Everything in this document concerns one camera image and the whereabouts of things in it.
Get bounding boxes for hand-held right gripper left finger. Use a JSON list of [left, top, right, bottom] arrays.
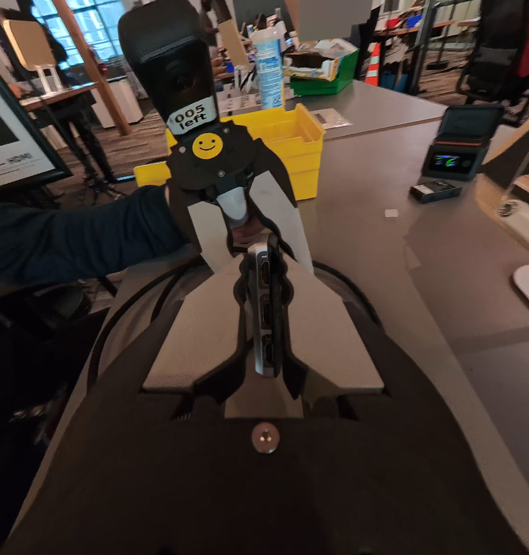
[[141, 255, 248, 404]]

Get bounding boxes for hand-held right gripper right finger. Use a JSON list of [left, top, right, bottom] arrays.
[[281, 256, 385, 402]]

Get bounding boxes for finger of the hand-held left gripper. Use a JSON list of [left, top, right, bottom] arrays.
[[250, 170, 314, 275], [188, 201, 235, 275]]

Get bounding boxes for yellow plastic bin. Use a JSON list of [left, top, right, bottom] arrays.
[[133, 104, 326, 201]]

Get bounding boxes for black hdmi switch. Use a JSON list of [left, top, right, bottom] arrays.
[[246, 233, 287, 379]]

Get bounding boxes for person's left forearm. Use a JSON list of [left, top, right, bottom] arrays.
[[0, 186, 191, 302]]

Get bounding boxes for person's left hand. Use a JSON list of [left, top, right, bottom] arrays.
[[230, 217, 267, 245]]

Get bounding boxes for printed paper sheets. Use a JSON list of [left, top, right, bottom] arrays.
[[217, 93, 263, 119]]

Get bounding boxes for white cabinet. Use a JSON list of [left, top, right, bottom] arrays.
[[91, 78, 144, 128]]

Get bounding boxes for clear bag with label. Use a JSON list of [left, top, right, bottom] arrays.
[[312, 108, 354, 129]]

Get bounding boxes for white blue wipes canister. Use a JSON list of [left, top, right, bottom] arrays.
[[251, 28, 287, 111]]

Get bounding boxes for green cardboard-filled bin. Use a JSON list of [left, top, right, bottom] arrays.
[[288, 39, 360, 96]]

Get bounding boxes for orange traffic cone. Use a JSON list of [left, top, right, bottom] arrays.
[[364, 41, 382, 85]]

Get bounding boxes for window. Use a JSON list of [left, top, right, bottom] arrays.
[[30, 0, 118, 66]]

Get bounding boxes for black framed poster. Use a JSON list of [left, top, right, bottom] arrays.
[[0, 56, 73, 192]]

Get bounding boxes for person's dark clothing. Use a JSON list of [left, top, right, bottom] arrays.
[[0, 282, 118, 555]]

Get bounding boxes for dark charger case with display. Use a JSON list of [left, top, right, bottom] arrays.
[[422, 104, 504, 181]]

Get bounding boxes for monitor on white stand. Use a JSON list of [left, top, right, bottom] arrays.
[[476, 108, 529, 318]]

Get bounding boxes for black office chair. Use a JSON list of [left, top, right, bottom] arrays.
[[457, 0, 529, 127]]

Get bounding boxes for wooden post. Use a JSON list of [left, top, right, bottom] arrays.
[[51, 0, 133, 137]]

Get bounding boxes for black camera battery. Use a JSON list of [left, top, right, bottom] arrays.
[[409, 180, 463, 204]]

